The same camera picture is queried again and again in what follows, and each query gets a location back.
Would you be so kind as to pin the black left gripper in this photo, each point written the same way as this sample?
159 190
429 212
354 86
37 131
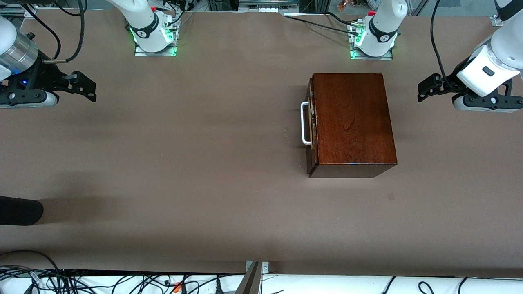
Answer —
450 83

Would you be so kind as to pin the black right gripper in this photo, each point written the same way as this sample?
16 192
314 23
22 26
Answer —
41 76

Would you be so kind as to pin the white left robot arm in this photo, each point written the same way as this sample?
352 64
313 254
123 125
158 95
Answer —
384 24

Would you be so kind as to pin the dark brown wooden cabinet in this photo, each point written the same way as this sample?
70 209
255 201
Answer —
351 118

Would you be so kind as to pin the aluminium corner profile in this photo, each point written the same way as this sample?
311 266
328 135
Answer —
496 21

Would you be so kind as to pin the black rounded padded object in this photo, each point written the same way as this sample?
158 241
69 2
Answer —
20 210

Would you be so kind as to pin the grey power strip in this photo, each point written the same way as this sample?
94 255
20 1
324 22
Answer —
267 6

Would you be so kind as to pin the white ledge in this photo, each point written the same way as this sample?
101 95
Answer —
327 286

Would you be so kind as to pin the black plug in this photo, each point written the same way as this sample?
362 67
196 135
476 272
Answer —
218 286

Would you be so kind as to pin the aluminium rail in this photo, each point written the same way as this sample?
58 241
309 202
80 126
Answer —
16 11

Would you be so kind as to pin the aluminium bracket with profile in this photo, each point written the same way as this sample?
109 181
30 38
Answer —
249 281

